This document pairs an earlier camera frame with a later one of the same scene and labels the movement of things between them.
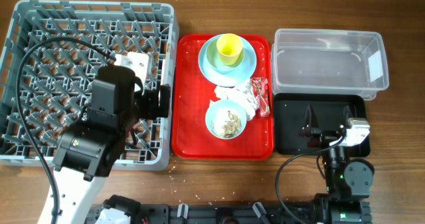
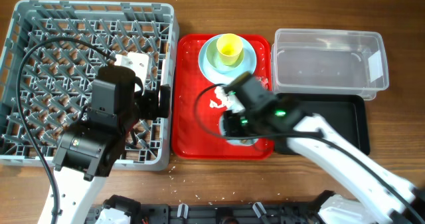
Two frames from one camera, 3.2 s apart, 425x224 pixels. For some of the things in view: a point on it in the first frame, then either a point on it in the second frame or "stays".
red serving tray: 192,93 stays
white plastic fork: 164,72 stays
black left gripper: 151,111 stays
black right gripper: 323,137 → 227,124
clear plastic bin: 329,62 stays
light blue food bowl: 226,119 → 236,141
